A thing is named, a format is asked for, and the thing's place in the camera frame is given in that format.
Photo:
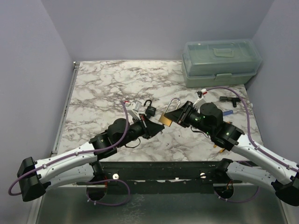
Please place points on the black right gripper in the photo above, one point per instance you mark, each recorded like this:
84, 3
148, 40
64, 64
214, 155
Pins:
180, 115

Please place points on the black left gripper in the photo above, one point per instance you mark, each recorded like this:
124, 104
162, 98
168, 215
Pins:
150, 128

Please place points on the brass padlock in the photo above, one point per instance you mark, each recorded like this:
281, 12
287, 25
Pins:
164, 118

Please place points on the black padlock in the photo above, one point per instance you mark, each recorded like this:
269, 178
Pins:
150, 110

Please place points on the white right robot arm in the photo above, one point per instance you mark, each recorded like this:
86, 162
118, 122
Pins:
275, 173

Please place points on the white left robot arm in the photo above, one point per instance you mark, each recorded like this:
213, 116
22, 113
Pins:
81, 164

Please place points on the black T-shaped tool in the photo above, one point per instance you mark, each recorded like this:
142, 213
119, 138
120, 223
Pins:
234, 101

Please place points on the green translucent plastic toolbox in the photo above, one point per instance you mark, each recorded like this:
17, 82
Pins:
219, 63

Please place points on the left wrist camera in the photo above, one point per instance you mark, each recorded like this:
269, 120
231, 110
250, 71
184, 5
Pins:
133, 109

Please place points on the yellow-handled pliers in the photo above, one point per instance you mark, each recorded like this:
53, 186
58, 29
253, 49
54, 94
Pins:
221, 150

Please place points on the blue-handled screwdriver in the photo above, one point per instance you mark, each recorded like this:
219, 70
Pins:
226, 113

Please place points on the black base frame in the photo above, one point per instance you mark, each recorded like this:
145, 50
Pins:
119, 178

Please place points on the aluminium side rail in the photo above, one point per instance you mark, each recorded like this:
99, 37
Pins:
65, 110

